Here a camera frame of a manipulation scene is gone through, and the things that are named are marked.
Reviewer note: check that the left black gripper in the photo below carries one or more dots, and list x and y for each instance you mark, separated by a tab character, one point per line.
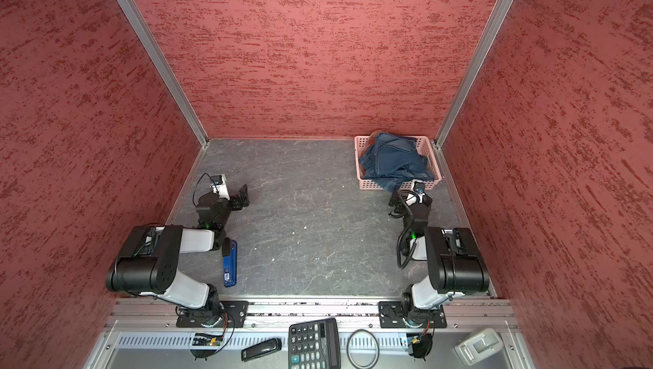
236	199

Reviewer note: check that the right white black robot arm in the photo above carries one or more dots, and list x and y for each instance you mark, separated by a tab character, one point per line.
455	267

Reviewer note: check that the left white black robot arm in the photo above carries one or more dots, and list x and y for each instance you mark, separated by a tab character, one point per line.
147	265

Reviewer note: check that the denim skirt in basket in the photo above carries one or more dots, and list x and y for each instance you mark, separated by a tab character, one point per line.
395	162

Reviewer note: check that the red cloth in basket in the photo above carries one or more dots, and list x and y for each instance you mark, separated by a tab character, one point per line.
373	136

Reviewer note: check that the pink perforated plastic basket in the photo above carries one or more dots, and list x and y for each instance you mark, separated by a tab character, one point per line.
398	162

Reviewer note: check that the right circuit board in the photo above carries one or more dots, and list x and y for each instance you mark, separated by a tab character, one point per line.
419	346

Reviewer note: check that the circuit board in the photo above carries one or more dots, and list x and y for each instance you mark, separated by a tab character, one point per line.
419	346
207	340

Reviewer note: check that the left circuit board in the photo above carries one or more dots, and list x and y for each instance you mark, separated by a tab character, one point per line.
207	340

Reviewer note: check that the black calculator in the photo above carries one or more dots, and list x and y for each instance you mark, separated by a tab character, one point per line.
314	345

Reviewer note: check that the grey white box device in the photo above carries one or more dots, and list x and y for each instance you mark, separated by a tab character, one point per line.
479	346

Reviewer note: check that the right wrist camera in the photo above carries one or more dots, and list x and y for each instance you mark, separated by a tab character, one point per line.
417	192

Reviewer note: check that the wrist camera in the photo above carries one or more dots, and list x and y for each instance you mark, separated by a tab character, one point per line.
218	185
417	192

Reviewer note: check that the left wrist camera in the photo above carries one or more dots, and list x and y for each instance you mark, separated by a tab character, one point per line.
218	185

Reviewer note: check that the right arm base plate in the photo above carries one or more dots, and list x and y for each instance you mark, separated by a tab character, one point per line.
393	314

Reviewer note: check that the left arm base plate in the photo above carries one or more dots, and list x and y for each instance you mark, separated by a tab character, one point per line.
230	313

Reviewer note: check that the aluminium front rail frame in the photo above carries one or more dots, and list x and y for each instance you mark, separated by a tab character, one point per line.
142	333

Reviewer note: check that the right aluminium corner post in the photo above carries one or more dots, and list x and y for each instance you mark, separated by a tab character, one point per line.
487	39

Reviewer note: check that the aluminium corner post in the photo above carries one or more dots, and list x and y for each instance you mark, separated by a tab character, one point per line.
148	41
487	39

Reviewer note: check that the left aluminium corner post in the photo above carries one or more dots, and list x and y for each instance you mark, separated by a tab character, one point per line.
148	41

